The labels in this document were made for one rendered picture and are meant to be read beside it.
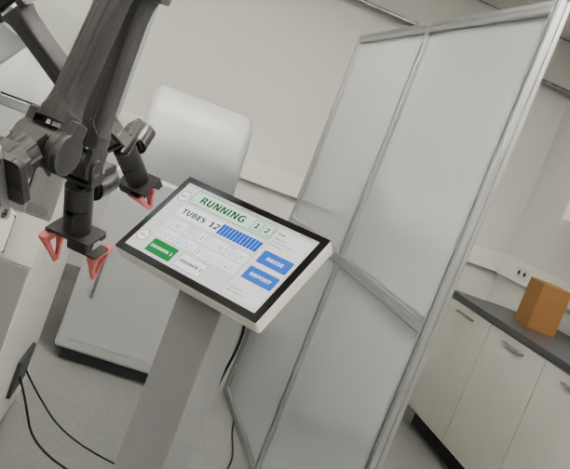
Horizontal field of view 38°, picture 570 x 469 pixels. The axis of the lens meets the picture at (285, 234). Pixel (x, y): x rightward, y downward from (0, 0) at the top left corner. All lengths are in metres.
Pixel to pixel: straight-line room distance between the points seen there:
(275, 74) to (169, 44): 0.74
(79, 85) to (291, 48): 4.26
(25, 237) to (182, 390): 0.62
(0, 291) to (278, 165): 3.50
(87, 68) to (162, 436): 1.16
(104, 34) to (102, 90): 0.13
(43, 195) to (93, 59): 0.95
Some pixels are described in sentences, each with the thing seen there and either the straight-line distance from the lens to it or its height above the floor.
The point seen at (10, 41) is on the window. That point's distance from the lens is 2.42.
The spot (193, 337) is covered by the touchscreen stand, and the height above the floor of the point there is 0.81.
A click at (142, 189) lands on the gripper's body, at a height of 1.16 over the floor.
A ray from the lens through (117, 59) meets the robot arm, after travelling 1.58.
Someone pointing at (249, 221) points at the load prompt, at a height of 1.16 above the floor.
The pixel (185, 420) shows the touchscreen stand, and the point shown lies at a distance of 2.29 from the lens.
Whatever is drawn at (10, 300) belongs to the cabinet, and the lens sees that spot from 2.46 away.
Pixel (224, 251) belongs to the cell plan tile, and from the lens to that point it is 2.16.
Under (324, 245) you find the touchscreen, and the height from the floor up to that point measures 1.18.
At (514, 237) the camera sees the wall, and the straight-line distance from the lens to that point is 6.33.
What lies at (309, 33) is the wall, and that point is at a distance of 5.72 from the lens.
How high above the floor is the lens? 1.40
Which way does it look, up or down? 6 degrees down
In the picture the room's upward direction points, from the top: 21 degrees clockwise
